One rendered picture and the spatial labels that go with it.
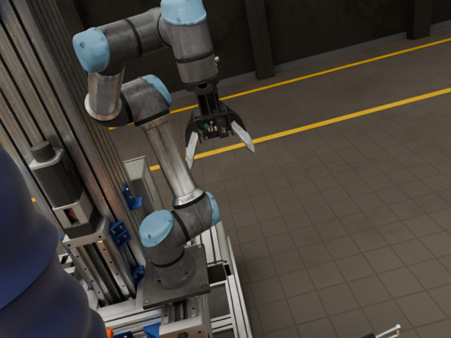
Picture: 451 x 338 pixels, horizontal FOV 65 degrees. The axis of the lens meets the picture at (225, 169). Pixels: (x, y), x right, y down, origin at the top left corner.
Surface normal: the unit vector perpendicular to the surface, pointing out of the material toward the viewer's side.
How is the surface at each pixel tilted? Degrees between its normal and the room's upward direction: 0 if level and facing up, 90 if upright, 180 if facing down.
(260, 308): 0
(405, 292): 0
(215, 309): 0
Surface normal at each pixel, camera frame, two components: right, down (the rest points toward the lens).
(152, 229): -0.32, -0.77
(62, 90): 0.14, 0.48
